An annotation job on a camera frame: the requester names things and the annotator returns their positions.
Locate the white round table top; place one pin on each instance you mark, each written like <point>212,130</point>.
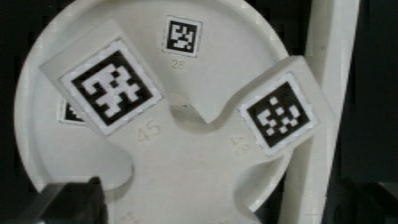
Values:
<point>201,38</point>

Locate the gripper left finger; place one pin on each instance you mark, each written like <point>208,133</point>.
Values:
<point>68,204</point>

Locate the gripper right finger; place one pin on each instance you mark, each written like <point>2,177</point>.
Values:
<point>368,203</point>

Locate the white cross-shaped table base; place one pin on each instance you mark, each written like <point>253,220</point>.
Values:
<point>208,152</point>

